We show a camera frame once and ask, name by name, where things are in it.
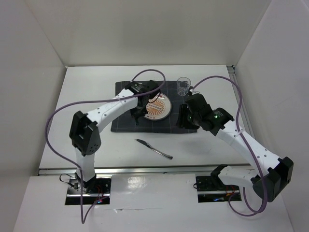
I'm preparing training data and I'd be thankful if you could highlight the orange patterned plate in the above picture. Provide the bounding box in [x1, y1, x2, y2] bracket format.
[144, 93, 172, 121]

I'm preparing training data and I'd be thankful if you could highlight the clear drinking glass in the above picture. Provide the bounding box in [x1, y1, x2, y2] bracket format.
[176, 77, 191, 96]

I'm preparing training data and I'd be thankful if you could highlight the dark grey checked cloth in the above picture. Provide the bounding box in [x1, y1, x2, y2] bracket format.
[111, 81, 197, 134]

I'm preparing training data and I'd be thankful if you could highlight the silver table knife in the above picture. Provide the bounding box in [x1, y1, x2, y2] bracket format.
[135, 139, 173, 160]

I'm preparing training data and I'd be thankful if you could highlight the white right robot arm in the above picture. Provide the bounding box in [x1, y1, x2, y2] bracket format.
[177, 94, 294, 202]

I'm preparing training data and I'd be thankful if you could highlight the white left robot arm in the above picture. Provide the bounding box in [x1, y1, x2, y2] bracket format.
[69, 80, 160, 193]

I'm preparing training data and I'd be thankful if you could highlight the aluminium rail frame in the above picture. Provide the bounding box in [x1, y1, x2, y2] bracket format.
[38, 65, 266, 176]

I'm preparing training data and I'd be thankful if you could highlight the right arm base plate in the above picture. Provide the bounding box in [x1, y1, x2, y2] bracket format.
[193, 175, 241, 203]

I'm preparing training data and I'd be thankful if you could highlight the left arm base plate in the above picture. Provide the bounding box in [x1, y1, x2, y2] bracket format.
[62, 176, 112, 205]

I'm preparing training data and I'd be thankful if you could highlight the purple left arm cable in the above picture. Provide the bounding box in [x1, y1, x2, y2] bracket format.
[45, 69, 167, 224]

